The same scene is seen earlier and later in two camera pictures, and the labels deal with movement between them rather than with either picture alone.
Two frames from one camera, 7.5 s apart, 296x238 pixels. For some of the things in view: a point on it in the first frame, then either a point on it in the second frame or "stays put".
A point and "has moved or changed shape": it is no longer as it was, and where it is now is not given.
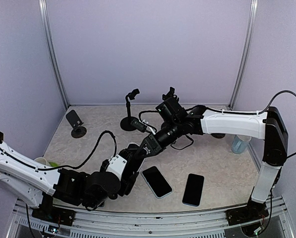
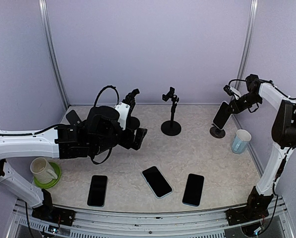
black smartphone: [157, 183] stays put
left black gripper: [126, 187] to [128, 142]
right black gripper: [153, 145] to [237, 107]
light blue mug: [240, 143] stays put
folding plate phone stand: [218, 135] stays put
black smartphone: [193, 191] stays put
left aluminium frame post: [45, 25] stays put
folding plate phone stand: [79, 131] has moved or changed shape
